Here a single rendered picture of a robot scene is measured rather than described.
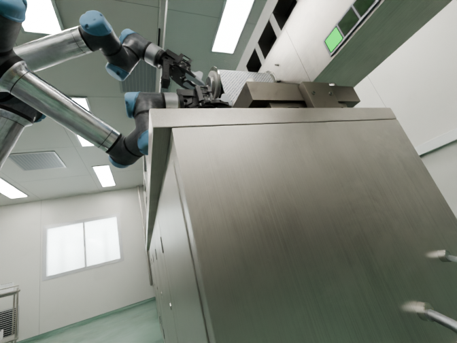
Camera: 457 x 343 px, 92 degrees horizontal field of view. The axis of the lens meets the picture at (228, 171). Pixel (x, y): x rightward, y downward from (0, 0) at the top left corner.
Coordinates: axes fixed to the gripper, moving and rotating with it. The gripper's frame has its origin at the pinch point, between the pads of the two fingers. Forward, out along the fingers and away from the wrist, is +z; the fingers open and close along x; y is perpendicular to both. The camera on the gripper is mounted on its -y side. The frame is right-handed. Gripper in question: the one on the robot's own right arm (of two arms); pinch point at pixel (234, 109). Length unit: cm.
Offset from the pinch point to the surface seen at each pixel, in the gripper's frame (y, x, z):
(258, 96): -11.2, -19.9, -4.7
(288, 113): -20.7, -25.9, -3.3
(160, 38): 83, 39, -10
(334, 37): 9.8, -24.6, 29.3
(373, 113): -21.3, -26.0, 24.5
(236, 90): 8.5, -0.3, 2.9
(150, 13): 171, 82, -3
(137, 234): 46, 556, -43
